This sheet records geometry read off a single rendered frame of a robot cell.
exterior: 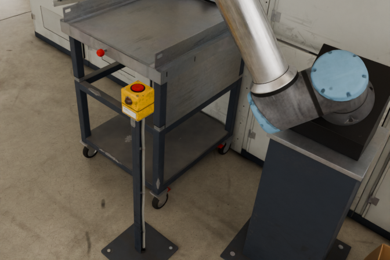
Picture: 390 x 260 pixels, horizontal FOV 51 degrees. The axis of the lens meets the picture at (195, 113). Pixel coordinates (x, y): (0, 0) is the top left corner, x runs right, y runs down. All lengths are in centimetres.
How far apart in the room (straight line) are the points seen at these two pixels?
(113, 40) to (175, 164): 73
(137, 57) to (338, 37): 85
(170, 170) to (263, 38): 112
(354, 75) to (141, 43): 91
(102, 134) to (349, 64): 148
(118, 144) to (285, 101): 124
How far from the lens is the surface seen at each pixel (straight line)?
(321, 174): 149
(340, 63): 122
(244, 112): 232
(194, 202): 220
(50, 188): 231
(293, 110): 123
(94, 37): 181
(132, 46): 173
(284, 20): 195
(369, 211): 225
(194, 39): 170
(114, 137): 229
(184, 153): 220
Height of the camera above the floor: 166
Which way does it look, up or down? 37 degrees down
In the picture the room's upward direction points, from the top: 5 degrees clockwise
